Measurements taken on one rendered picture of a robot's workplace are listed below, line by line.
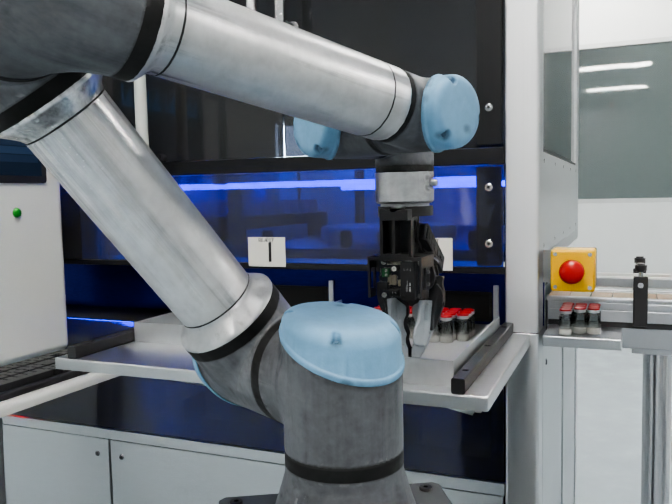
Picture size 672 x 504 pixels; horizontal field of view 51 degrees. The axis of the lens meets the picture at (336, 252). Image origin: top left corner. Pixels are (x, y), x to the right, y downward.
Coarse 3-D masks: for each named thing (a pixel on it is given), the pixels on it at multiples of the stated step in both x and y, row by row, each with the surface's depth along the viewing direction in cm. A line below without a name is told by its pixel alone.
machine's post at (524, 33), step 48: (528, 0) 118; (528, 48) 119; (528, 96) 120; (528, 144) 120; (528, 192) 121; (528, 240) 122; (528, 288) 122; (528, 384) 124; (528, 432) 124; (528, 480) 125
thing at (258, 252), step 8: (248, 240) 143; (256, 240) 142; (264, 240) 142; (272, 240) 141; (280, 240) 140; (248, 248) 143; (256, 248) 142; (264, 248) 142; (272, 248) 141; (280, 248) 140; (248, 256) 143; (256, 256) 143; (264, 256) 142; (272, 256) 141; (280, 256) 140; (256, 264) 143; (264, 264) 142; (272, 264) 141; (280, 264) 141
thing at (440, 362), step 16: (496, 320) 119; (480, 336) 106; (432, 352) 110; (448, 352) 110; (464, 352) 96; (416, 368) 92; (432, 368) 92; (448, 368) 91; (432, 384) 92; (448, 384) 91
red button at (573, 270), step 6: (564, 264) 116; (570, 264) 116; (576, 264) 116; (564, 270) 116; (570, 270) 116; (576, 270) 116; (582, 270) 116; (564, 276) 116; (570, 276) 116; (576, 276) 116; (582, 276) 116; (570, 282) 116; (576, 282) 116
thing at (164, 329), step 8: (144, 320) 126; (152, 320) 128; (160, 320) 130; (168, 320) 132; (176, 320) 135; (136, 328) 124; (144, 328) 123; (152, 328) 122; (160, 328) 122; (168, 328) 121; (176, 328) 120; (136, 336) 124; (144, 336) 123; (152, 336) 122; (160, 336) 122; (168, 336) 121; (176, 336) 120; (176, 344) 121
